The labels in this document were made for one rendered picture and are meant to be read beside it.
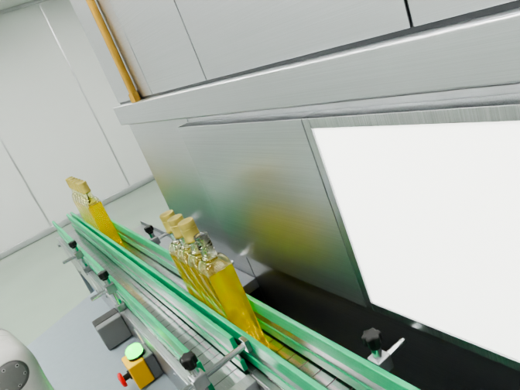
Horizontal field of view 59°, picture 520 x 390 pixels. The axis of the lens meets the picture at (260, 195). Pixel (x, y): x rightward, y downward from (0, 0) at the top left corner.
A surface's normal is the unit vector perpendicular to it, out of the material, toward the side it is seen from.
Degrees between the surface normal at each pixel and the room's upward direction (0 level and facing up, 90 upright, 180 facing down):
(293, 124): 90
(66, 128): 90
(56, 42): 90
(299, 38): 90
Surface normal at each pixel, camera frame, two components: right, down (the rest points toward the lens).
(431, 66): -0.77, 0.47
